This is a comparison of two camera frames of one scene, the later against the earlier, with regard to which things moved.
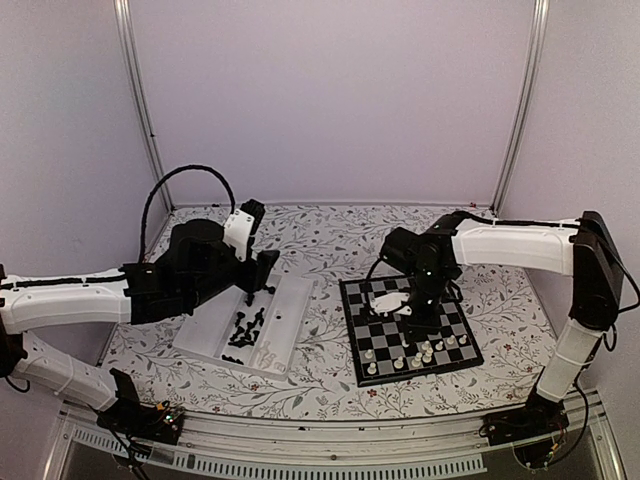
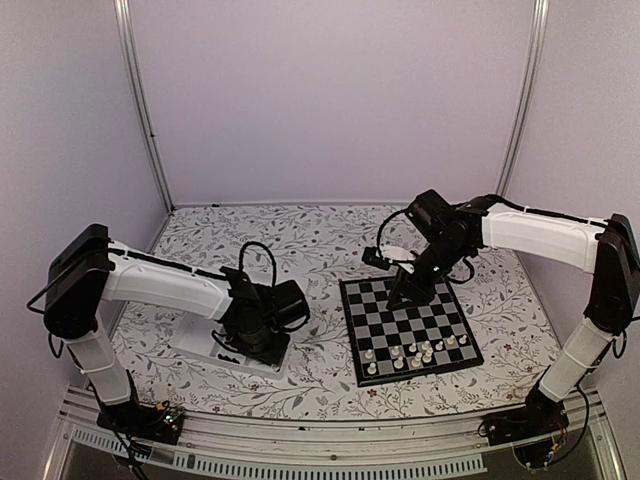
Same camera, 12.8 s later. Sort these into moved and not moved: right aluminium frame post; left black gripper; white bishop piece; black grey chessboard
Moved: left black gripper
Not moved: right aluminium frame post; white bishop piece; black grey chessboard
